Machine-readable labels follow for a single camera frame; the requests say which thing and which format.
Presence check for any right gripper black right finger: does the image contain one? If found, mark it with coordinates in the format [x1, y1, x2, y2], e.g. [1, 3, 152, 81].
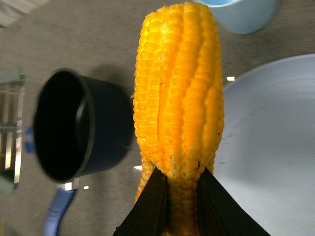
[197, 168, 269, 236]

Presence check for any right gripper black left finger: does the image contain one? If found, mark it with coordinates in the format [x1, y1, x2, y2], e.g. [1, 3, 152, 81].
[113, 168, 167, 236]

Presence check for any yellow corn cob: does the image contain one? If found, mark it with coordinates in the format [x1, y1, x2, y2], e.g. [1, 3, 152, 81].
[133, 1, 224, 236]

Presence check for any light blue plate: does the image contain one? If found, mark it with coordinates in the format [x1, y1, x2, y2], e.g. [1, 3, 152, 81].
[214, 54, 315, 236]

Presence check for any dark blue saucepan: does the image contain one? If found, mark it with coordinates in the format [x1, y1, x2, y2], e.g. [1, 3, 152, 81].
[32, 68, 133, 236]

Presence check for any green metal dish rack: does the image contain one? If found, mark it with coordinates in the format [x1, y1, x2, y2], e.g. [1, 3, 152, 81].
[0, 67, 25, 194]

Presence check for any light blue cup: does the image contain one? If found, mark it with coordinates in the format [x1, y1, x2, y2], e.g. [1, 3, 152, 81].
[196, 0, 280, 35]

